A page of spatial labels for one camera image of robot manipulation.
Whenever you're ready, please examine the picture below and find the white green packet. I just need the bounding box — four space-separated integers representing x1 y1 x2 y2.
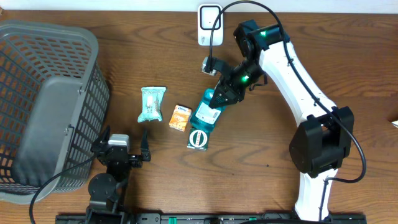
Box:
137 86 166 123

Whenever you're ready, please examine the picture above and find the orange tissue pack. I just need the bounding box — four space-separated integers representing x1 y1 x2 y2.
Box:
169 105 192 132

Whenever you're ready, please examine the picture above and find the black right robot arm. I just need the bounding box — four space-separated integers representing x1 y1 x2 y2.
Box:
202 20 354 222

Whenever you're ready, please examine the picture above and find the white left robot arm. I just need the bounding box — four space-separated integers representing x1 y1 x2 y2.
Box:
83 126 151 224

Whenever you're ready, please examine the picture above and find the dark grey plastic basket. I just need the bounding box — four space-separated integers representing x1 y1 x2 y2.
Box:
1 21 109 204

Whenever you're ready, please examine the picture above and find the white barcode scanner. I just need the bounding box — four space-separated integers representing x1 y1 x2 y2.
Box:
197 4 224 46

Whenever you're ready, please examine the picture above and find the blue liquid bottle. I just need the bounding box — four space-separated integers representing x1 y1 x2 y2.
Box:
190 88 226 133

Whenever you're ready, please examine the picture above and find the green round-logo box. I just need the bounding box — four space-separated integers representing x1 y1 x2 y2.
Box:
187 128 210 151

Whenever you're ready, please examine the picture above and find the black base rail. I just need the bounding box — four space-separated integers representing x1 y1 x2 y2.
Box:
55 211 368 224

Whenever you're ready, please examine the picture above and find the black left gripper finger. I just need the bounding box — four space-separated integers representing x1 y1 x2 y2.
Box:
91 126 110 152
140 129 151 162

